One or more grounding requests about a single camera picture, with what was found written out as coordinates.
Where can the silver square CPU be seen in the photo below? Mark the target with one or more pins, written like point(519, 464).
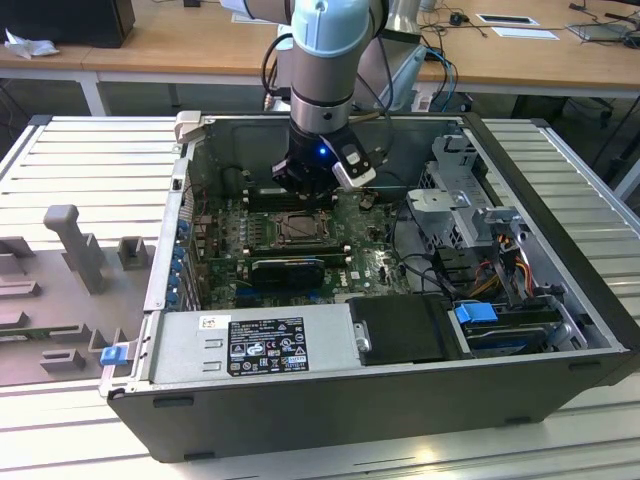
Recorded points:
point(300, 227)

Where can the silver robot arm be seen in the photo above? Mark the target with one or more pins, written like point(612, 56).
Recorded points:
point(325, 65)

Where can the black RAM slot bank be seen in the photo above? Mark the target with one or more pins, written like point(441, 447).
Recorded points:
point(265, 202)
point(300, 252)

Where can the CPU socket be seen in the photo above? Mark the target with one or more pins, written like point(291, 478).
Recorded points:
point(300, 227)

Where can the blue expansion slot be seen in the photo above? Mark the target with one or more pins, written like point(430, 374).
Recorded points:
point(250, 295)

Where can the black round capacitor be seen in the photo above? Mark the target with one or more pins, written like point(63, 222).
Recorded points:
point(232, 181)

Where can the black graphics card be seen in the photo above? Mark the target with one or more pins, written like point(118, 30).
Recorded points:
point(287, 275)

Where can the green motherboard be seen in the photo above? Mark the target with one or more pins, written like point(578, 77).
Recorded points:
point(360, 270)

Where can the grey plastic case latch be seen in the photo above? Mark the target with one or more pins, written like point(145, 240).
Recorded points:
point(189, 125)

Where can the silver metal drive cage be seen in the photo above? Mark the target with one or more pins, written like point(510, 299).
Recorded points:
point(440, 205)

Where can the black plastic air shroud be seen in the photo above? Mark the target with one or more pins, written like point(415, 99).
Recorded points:
point(400, 330)

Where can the silver power supply unit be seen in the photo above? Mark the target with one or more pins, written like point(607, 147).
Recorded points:
point(190, 345)

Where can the hard disk in blue carrier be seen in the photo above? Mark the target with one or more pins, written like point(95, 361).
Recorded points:
point(475, 314)

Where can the black open PC case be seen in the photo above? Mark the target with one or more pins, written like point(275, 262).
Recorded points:
point(350, 420)

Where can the white sheet of paper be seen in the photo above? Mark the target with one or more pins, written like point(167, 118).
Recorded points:
point(525, 33)

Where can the blue plastic case clip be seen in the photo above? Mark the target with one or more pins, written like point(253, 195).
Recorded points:
point(112, 356)

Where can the grey parts rack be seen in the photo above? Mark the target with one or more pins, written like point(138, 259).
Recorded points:
point(75, 310)

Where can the black box on desk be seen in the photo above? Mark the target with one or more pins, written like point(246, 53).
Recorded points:
point(65, 20)

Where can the crumpled white paper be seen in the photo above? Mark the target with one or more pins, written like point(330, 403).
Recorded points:
point(30, 46)

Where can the green RAM stick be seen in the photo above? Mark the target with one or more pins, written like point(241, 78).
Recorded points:
point(30, 336)

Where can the grey laptop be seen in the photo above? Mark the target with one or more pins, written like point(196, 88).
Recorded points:
point(600, 31)

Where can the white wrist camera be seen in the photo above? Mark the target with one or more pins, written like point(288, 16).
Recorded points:
point(357, 170)

